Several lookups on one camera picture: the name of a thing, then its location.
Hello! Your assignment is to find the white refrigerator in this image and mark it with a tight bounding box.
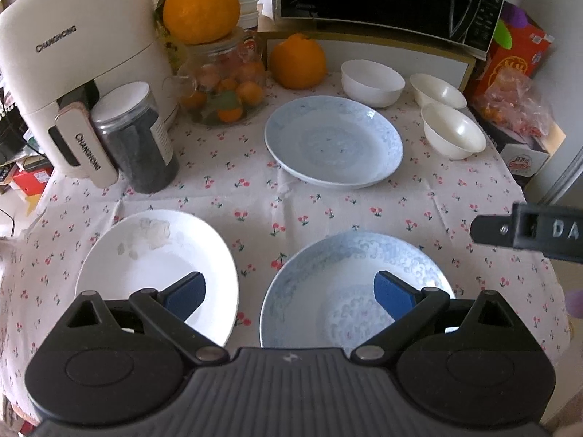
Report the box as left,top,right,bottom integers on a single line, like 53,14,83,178
525,148,582,208

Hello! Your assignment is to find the white bowl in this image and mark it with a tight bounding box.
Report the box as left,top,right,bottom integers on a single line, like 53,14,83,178
341,59,405,109
421,104,486,160
409,73,467,110

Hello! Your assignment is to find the white air fryer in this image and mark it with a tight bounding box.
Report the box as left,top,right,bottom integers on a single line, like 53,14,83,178
1,0,178,188

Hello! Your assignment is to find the plastic bag of oranges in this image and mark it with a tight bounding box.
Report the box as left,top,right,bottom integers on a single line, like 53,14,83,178
472,67,554,138

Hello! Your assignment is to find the green purple plush toy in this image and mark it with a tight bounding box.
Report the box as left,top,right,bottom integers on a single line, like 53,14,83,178
493,2,529,50

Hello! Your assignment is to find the cherry print tablecloth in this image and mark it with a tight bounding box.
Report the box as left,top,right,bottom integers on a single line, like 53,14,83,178
1,85,570,417

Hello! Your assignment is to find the dark jar white lid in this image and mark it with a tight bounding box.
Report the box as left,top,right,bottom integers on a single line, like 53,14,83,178
91,81,179,194

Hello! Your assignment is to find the large orange on table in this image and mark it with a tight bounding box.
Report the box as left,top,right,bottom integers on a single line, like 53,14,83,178
269,33,327,90

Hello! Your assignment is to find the white plate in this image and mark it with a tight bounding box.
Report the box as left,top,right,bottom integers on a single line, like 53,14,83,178
75,210,239,345

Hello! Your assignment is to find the wooden framed white stand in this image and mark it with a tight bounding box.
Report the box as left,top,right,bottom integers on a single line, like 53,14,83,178
258,15,475,90

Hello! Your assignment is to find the red gift box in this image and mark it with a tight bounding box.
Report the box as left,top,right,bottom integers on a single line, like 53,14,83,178
465,19,554,101

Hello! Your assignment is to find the blue patterned plate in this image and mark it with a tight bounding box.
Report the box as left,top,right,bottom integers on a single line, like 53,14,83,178
264,96,404,189
259,231,454,353

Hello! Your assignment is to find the large orange on jar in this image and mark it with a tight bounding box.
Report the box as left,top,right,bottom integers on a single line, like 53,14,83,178
154,0,240,46

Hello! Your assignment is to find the black white cardboard box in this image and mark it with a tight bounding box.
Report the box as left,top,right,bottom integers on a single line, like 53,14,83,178
469,107,566,192

